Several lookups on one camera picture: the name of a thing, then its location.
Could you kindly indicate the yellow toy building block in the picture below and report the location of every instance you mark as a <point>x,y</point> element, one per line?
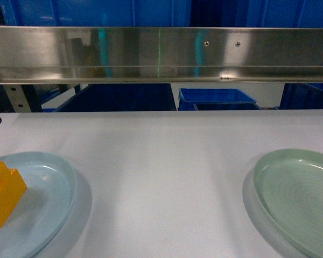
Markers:
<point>12,187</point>

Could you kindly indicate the light blue plate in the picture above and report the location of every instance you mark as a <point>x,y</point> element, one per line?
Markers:
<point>43,208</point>

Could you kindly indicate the small blue bin behind table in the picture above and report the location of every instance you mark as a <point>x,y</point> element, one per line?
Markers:
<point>188,97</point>

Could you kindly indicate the light green plate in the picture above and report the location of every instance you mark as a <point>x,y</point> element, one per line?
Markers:
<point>288,185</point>

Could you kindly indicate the stainless steel shelf rail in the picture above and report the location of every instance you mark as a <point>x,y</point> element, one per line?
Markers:
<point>65,55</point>

